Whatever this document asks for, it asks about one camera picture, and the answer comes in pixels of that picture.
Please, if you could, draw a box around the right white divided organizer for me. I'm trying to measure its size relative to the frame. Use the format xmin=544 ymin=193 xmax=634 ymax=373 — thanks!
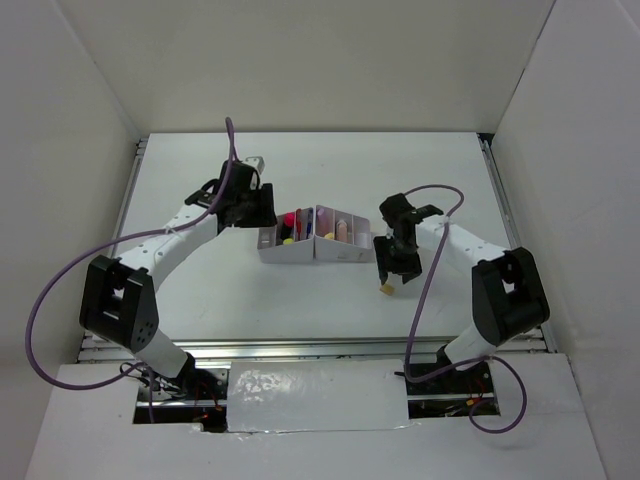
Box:
xmin=314 ymin=205 xmax=374 ymax=263

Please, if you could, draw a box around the black pink highlighter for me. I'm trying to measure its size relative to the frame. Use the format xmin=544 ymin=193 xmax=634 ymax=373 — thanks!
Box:
xmin=280 ymin=212 xmax=295 ymax=241

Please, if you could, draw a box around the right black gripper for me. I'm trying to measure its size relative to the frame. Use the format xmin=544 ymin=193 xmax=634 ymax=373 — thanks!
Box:
xmin=374 ymin=233 xmax=423 ymax=284

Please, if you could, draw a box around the red pen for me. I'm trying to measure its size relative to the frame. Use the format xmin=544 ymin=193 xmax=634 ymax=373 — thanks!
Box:
xmin=295 ymin=208 xmax=305 ymax=241

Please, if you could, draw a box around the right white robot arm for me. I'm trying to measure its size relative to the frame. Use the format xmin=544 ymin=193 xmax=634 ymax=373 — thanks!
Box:
xmin=373 ymin=193 xmax=550 ymax=392

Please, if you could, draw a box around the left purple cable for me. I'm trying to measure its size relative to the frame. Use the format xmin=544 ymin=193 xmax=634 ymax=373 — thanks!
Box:
xmin=23 ymin=117 xmax=239 ymax=391

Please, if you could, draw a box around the left white divided organizer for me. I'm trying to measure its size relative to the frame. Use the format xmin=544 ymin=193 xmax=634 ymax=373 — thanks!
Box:
xmin=257 ymin=207 xmax=315 ymax=264

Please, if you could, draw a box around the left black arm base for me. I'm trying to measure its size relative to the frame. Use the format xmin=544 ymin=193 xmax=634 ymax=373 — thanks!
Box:
xmin=119 ymin=362 xmax=230 ymax=433

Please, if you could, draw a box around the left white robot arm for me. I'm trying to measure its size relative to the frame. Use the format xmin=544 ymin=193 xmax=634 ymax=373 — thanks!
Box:
xmin=79 ymin=156 xmax=277 ymax=399

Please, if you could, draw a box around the clear tape roll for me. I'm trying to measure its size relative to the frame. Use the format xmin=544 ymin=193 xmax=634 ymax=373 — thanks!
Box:
xmin=356 ymin=233 xmax=371 ymax=248

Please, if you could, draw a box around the purple cable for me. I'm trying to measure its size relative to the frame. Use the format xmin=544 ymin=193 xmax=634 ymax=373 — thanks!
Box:
xmin=23 ymin=117 xmax=239 ymax=391
xmin=403 ymin=184 xmax=529 ymax=434

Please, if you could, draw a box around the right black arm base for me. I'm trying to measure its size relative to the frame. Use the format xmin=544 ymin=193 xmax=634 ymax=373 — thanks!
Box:
xmin=405 ymin=362 xmax=499 ymax=420

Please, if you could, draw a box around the tan eraser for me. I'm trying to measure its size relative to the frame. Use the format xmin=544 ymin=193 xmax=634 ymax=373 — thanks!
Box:
xmin=380 ymin=284 xmax=395 ymax=296

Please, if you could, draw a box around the white divided organizer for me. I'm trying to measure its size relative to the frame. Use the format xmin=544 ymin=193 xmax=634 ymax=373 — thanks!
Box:
xmin=257 ymin=207 xmax=315 ymax=264
xmin=314 ymin=205 xmax=374 ymax=263

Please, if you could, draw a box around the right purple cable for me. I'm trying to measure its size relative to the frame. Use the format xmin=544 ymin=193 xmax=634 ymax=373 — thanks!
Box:
xmin=403 ymin=184 xmax=529 ymax=434

